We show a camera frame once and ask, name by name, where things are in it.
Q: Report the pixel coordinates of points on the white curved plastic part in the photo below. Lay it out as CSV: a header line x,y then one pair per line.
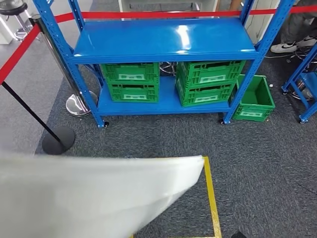
x,y
87,197

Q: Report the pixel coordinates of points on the blue metal shelf rack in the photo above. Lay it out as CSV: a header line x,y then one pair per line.
x,y
300,70
161,36

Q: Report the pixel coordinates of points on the red barrier belt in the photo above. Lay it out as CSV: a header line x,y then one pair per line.
x,y
17,54
149,14

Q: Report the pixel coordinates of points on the person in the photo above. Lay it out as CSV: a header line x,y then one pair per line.
x,y
235,4
296,23

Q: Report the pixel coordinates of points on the black robot body piece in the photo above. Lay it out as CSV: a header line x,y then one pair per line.
x,y
238,235

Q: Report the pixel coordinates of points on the white panel board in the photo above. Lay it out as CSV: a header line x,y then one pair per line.
x,y
255,26

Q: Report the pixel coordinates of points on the chrome chair base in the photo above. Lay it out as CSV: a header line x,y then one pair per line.
x,y
300,90

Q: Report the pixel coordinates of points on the black stool with chrome legs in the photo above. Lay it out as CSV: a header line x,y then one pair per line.
x,y
12,7

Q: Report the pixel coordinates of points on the black stanchion post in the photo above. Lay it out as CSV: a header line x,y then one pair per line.
x,y
58,141

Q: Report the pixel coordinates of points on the chrome stanchion post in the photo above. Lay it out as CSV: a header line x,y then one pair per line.
x,y
56,56

